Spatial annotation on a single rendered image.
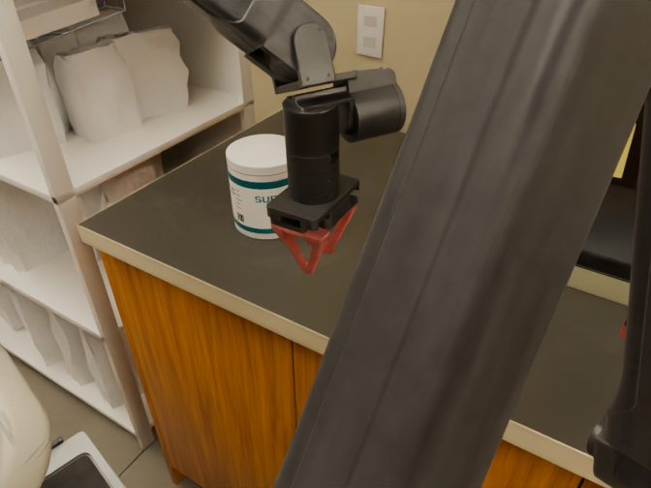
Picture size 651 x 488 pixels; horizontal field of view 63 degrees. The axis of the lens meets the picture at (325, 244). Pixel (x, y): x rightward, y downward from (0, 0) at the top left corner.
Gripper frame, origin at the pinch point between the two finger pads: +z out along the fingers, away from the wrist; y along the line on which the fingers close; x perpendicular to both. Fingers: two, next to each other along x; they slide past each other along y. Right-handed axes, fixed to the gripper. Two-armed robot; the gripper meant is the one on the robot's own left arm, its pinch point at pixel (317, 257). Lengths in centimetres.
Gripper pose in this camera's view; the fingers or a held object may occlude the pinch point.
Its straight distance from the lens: 64.6
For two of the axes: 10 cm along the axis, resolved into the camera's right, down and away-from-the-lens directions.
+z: 0.3, 8.1, 5.8
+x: -8.6, -2.8, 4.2
